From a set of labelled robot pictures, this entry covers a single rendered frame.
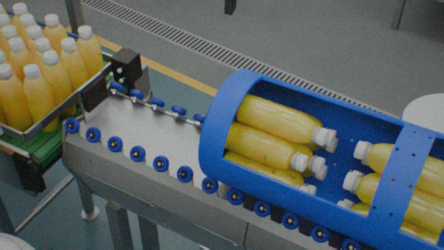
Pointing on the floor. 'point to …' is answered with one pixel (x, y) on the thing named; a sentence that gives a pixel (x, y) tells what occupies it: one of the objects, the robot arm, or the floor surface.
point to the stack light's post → (75, 14)
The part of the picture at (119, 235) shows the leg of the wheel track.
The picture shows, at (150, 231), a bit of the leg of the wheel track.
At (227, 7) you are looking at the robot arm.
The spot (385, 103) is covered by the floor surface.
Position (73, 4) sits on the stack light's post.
